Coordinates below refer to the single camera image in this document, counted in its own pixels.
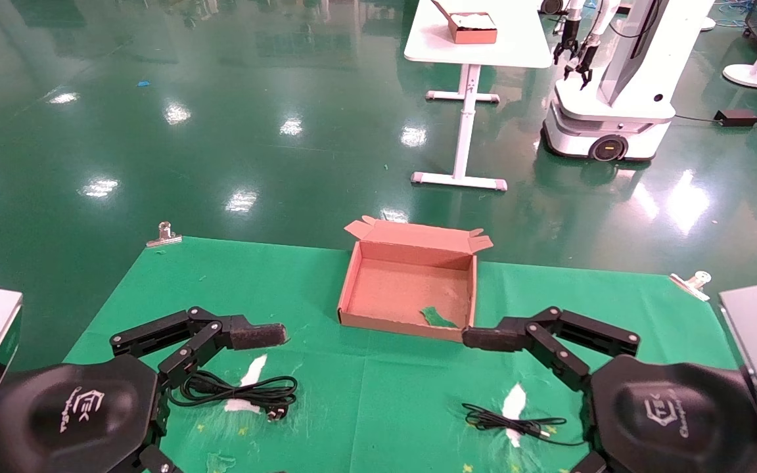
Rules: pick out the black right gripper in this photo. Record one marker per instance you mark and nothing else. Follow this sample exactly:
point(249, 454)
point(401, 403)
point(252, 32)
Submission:
point(674, 414)

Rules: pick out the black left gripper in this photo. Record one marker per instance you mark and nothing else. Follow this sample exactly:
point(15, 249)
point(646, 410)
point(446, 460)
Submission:
point(83, 407)

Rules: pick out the open brown cardboard box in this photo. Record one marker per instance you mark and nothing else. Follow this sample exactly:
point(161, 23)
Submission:
point(411, 289)

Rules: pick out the small brown box with white contents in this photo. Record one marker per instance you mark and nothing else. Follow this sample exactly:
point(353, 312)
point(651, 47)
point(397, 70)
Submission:
point(474, 29)

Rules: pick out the green paper scrap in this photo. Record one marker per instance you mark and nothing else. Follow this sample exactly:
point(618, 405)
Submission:
point(437, 318)

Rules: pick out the metal cloth clip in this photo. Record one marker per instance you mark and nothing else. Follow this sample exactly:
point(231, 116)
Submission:
point(164, 236)
point(692, 284)

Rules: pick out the background robot black gripper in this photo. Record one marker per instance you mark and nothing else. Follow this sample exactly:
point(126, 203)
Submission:
point(583, 62)
point(566, 43)

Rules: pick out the white wheeled background robot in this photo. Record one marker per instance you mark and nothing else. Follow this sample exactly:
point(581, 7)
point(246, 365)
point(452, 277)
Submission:
point(635, 72)

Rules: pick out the black power brick on floor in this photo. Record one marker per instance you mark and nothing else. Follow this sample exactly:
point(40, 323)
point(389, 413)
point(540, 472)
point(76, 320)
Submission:
point(736, 117)

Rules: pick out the white table with legs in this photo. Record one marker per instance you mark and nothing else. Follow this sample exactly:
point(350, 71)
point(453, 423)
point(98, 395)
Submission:
point(516, 39)

